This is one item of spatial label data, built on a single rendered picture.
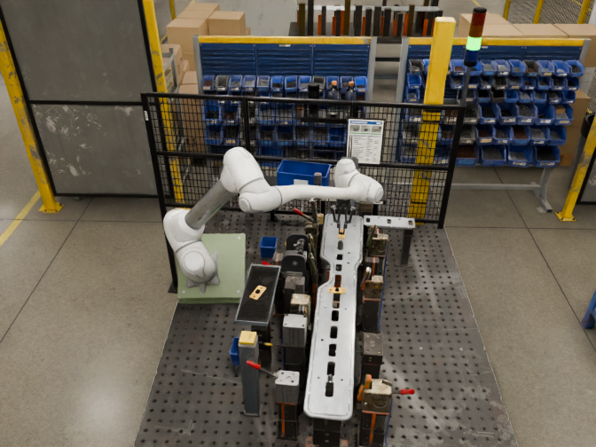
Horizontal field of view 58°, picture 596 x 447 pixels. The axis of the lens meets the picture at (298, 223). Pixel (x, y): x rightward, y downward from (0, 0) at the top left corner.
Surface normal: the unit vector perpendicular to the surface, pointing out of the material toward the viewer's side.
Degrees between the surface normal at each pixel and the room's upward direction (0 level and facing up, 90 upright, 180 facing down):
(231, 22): 90
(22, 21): 90
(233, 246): 42
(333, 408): 0
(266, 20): 90
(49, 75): 91
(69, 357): 0
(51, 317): 0
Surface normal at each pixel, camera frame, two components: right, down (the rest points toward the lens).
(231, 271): 0.01, -0.22
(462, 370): 0.00, -0.82
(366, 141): -0.11, 0.57
